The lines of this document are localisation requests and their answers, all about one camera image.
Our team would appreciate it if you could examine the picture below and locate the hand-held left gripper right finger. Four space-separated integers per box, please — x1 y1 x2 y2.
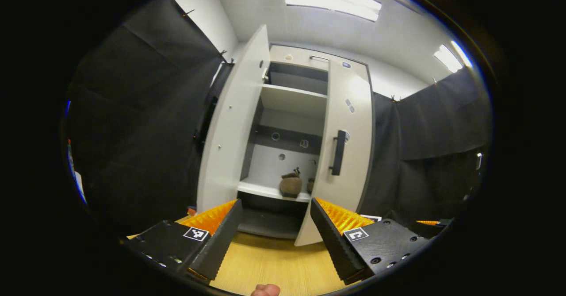
310 197 432 286

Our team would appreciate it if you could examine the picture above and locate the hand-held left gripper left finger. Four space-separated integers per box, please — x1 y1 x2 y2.
122 199 243 283

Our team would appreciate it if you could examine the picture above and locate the brown fuzzy shoe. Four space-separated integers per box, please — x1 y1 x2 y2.
279 172 303 198

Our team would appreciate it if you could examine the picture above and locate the white cabinet door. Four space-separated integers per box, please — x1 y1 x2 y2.
193 24 271 215
294 59 375 247

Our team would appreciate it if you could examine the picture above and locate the white shoe cabinet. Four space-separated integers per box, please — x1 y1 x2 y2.
237 44 375 240

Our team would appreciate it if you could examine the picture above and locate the white cabinet drawer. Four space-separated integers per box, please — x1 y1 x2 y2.
269 45 370 72

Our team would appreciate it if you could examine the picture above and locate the black backdrop cloth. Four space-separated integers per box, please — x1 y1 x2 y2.
358 68 493 230
62 0 235 237

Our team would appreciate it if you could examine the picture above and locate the small ceiling light panel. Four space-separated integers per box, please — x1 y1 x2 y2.
433 41 474 73

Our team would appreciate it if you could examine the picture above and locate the large ceiling light panel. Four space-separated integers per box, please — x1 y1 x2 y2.
283 0 382 22

